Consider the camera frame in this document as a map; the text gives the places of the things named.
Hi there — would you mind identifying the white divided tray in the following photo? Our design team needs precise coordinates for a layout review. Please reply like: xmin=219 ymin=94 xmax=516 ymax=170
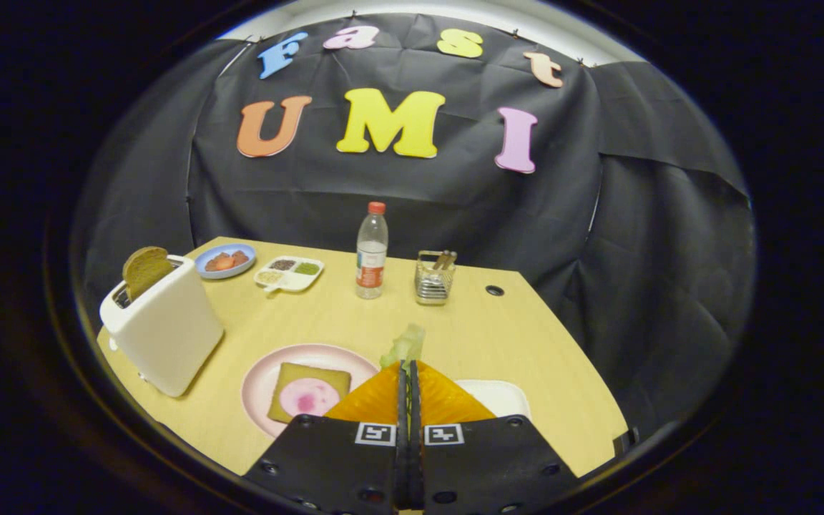
xmin=254 ymin=256 xmax=325 ymax=295

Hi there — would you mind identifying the green lettuce leaf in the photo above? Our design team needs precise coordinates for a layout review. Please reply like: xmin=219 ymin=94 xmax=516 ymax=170
xmin=381 ymin=323 xmax=427 ymax=369

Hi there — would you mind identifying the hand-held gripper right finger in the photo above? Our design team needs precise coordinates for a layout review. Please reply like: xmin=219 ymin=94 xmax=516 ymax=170
xmin=410 ymin=360 xmax=582 ymax=515

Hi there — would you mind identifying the pink plate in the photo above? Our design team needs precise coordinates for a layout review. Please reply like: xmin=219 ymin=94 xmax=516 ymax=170
xmin=241 ymin=344 xmax=381 ymax=438

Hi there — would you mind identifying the small white plate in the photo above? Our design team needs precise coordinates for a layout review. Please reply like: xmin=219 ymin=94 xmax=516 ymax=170
xmin=455 ymin=379 xmax=531 ymax=421

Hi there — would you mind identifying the brown toast slice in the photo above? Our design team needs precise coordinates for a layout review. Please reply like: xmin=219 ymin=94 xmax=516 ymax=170
xmin=122 ymin=247 xmax=174 ymax=303

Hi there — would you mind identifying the metal wire basket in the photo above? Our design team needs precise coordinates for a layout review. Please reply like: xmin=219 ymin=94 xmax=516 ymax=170
xmin=415 ymin=250 xmax=456 ymax=307

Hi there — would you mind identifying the pink ham slice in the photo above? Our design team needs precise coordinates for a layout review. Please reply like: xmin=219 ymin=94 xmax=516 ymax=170
xmin=280 ymin=378 xmax=341 ymax=418

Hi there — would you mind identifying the clear plastic water bottle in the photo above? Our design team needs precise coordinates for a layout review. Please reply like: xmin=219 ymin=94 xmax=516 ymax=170
xmin=355 ymin=202 xmax=389 ymax=300

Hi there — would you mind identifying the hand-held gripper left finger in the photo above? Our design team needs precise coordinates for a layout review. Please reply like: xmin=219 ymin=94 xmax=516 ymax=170
xmin=244 ymin=360 xmax=411 ymax=515

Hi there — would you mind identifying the black backdrop cloth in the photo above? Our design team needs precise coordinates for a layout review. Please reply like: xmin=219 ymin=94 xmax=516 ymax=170
xmin=72 ymin=14 xmax=756 ymax=437

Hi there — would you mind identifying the pale bread slice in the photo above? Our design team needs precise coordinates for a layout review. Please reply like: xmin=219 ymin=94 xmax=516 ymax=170
xmin=268 ymin=362 xmax=352 ymax=424

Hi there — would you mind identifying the blue plate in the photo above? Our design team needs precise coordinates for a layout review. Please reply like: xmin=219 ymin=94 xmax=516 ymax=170
xmin=195 ymin=243 xmax=258 ymax=280

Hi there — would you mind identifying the white toaster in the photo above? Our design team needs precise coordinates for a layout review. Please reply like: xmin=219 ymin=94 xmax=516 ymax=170
xmin=99 ymin=255 xmax=225 ymax=398

